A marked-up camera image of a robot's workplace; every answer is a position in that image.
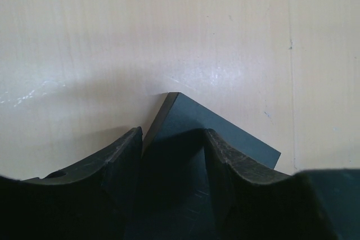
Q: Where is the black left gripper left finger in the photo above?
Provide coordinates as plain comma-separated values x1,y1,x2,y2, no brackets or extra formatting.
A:
1,127,142,239

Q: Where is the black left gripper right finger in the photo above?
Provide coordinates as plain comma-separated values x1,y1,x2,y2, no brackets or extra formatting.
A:
204,129,359,239

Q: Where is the black switch with ports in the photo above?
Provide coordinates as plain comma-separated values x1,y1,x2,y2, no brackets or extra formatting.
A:
125,92,280,239

